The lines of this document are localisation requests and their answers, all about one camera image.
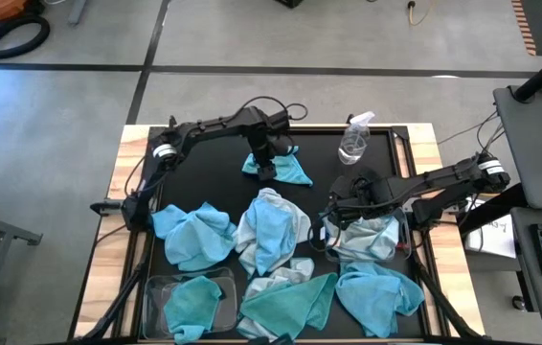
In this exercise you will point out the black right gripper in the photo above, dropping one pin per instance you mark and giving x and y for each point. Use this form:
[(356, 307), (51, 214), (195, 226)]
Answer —
[(367, 194)]

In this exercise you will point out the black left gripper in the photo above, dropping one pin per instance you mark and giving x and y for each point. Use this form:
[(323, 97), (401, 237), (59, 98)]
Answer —
[(265, 152)]

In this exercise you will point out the teal blue microfiber towel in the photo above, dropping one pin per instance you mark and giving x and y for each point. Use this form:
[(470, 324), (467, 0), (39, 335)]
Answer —
[(296, 170), (192, 306)]

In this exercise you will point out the light blue microfiber towel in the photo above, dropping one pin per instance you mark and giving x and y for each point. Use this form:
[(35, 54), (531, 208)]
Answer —
[(271, 235), (194, 239), (376, 297)]

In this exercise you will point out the clear plastic basket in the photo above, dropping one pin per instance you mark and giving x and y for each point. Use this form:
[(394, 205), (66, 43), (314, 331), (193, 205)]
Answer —
[(153, 297), (407, 239)]

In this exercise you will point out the green teal microfiber towel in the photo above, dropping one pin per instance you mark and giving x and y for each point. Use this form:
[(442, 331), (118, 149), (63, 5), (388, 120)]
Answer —
[(290, 304)]

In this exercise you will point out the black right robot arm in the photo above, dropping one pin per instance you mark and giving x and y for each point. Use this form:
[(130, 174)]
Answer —
[(434, 178)]

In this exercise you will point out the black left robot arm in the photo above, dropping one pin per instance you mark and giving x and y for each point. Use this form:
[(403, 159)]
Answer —
[(213, 126)]

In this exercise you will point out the clear plastic spray bottle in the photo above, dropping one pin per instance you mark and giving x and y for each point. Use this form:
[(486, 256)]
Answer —
[(353, 144)]

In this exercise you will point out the small red clip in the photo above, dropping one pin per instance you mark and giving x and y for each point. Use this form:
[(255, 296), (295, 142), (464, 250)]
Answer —
[(401, 246)]

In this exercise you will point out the white paper sheet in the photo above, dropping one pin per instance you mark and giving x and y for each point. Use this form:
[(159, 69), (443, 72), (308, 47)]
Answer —
[(498, 239)]

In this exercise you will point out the black caster wheel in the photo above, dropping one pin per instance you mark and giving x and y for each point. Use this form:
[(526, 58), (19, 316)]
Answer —
[(518, 303)]

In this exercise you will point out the wooden desk grey legs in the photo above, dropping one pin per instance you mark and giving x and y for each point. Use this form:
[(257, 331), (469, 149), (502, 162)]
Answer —
[(79, 12)]

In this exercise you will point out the orange shop vacuum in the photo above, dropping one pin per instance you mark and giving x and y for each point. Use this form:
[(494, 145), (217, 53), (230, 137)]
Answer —
[(0, 7)]

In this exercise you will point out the metal frame clamp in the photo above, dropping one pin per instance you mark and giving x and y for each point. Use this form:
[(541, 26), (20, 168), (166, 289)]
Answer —
[(171, 121), (350, 119)]

